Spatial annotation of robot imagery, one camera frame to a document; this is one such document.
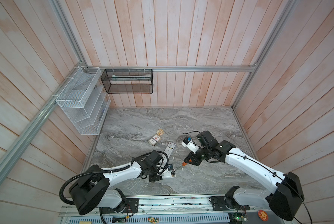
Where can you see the playing card box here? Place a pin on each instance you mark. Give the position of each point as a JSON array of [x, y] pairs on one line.
[[154, 140]]

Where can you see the white air conditioner remote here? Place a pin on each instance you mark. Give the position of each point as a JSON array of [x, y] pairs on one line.
[[168, 174]]

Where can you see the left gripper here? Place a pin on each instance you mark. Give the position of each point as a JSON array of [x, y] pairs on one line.
[[155, 178]]

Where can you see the black wire mesh basket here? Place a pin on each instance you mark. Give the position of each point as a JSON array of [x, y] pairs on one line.
[[128, 81]]

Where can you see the aluminium mounting rail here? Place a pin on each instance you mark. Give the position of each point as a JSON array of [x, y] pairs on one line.
[[178, 204]]

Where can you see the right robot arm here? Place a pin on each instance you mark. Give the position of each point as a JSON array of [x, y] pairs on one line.
[[283, 193]]

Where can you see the red round sticker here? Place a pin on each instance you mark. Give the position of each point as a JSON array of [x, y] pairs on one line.
[[263, 215]]

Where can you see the round wooden coaster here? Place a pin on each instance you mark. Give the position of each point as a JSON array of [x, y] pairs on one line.
[[159, 132]]

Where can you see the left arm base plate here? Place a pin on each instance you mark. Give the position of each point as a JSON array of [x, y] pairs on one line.
[[129, 205]]

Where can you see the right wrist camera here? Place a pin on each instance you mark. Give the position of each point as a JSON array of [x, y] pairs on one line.
[[189, 143]]

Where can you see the white wire mesh shelf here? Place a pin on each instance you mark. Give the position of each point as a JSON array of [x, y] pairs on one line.
[[83, 100]]

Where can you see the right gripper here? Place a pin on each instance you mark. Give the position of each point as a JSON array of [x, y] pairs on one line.
[[193, 160]]

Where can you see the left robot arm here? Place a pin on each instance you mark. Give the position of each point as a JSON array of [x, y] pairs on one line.
[[92, 189]]

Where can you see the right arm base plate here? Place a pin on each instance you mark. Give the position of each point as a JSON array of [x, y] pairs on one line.
[[223, 203]]

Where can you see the white TV remote control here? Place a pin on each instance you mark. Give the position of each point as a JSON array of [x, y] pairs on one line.
[[169, 148]]

